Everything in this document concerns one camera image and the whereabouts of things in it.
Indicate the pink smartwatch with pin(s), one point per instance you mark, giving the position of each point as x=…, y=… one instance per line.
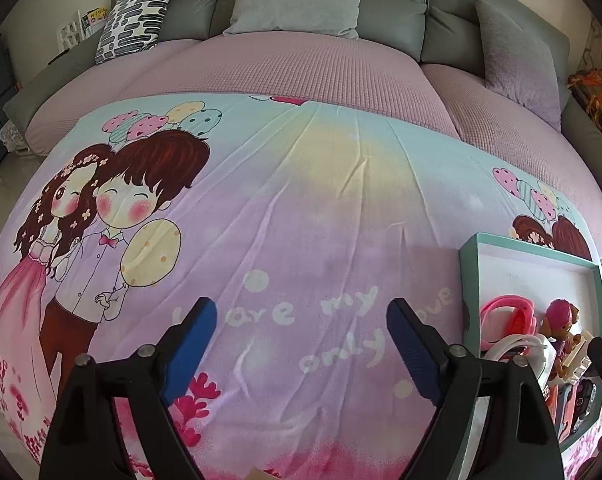
x=506, y=320

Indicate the printed blanket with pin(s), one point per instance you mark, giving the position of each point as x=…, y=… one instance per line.
x=306, y=210

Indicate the orange decoration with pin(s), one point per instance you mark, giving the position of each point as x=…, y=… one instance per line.
x=593, y=95

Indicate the purple pillow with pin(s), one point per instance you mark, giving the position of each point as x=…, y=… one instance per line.
x=521, y=55

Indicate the books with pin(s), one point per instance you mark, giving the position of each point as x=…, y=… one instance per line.
x=83, y=22

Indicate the toy dog figure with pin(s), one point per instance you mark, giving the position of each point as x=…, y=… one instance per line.
x=561, y=325

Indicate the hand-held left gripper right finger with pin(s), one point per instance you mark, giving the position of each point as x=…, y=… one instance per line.
x=416, y=355

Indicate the pink and blue toy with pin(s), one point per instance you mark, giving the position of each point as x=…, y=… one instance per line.
x=563, y=402

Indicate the black and white patterned pillow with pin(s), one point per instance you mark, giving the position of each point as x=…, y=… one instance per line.
x=133, y=20

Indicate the teal box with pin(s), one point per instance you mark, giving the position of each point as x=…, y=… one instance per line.
x=521, y=270

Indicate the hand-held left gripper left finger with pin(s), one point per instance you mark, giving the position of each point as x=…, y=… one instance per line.
x=191, y=350

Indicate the white smartwatch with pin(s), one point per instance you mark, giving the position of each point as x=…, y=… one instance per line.
x=526, y=347

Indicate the white hair claw clip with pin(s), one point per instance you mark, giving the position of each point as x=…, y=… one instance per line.
x=578, y=355

